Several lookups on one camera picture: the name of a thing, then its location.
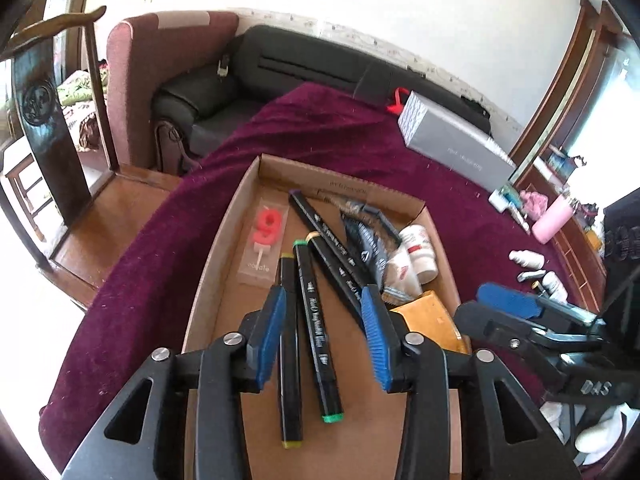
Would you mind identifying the yellow snack packet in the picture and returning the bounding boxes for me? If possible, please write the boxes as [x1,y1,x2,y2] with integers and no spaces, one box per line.
[390,292,473,356]

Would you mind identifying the cardboard box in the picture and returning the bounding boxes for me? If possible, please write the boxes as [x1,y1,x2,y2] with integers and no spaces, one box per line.
[182,154,473,480]

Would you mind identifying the red bag handle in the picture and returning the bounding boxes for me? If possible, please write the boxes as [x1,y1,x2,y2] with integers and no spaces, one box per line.
[385,87,411,113]

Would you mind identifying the maroon velvet tablecloth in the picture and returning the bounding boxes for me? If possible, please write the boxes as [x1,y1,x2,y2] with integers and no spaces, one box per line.
[37,82,608,471]

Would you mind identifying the green patterned cloth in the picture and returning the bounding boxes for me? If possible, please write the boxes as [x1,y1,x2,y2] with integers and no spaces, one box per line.
[55,70,108,106]

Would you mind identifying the tan-capped black marker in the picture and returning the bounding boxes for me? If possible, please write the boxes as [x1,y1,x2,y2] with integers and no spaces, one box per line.
[306,231,368,333]

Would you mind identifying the silver foil sachets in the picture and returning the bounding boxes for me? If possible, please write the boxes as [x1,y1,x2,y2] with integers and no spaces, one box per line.
[342,215,391,286]

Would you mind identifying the long grey box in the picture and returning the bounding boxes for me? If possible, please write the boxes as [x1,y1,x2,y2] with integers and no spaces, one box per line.
[397,91,517,188]

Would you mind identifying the white bottle with small cap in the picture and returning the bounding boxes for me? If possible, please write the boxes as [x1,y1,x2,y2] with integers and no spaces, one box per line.
[542,271,568,303]

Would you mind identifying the purple-capped black marker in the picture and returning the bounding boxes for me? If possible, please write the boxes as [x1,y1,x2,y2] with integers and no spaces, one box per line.
[289,189,371,291]

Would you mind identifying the small red-label white bottle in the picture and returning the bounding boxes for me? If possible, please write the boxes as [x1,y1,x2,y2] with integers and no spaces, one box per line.
[400,225,440,283]

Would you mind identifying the dark wooden chair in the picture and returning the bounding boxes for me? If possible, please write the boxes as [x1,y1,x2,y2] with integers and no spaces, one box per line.
[0,6,201,311]

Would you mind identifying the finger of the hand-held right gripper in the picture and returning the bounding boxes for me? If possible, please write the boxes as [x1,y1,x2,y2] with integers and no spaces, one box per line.
[475,282,601,331]
[452,301,581,361]

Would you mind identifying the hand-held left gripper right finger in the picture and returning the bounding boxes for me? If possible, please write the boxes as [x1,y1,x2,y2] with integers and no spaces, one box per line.
[361,285,583,480]

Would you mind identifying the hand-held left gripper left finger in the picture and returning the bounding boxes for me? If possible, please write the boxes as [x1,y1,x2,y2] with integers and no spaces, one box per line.
[62,286,288,480]

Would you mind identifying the teal printed box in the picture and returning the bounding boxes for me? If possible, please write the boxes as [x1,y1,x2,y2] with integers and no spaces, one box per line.
[547,152,583,181]

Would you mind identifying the black leather sofa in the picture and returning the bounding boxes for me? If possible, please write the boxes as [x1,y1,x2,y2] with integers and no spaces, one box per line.
[152,25,493,161]

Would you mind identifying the wooden door frame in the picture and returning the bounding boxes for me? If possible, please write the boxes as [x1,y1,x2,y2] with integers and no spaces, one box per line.
[507,0,640,171]

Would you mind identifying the person's right hand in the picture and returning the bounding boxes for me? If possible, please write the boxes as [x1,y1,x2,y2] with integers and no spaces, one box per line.
[540,400,640,466]

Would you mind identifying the pink fluffy item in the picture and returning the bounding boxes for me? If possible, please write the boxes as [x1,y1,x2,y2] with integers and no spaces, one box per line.
[517,191,548,218]

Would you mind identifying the pink bottle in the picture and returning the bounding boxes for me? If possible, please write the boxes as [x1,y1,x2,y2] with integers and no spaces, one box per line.
[531,194,576,245]

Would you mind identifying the red number candle packet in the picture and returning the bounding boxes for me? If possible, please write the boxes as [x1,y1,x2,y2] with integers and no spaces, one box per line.
[241,199,291,286]

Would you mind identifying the olive-capped black marker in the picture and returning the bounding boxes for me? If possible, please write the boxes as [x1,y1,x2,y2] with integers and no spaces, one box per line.
[277,254,305,450]

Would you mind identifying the green-capped black marker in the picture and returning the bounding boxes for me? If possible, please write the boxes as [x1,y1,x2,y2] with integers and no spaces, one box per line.
[292,239,345,423]

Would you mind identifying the clear plastic packet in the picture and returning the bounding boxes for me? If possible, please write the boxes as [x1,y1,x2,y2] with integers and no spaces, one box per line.
[510,205,533,233]

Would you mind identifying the maroon armchair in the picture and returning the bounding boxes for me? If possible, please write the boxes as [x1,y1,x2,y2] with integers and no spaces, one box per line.
[106,10,240,171]

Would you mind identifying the brown wooden cabinet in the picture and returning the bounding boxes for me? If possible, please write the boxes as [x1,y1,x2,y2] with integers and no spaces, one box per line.
[515,160,608,311]

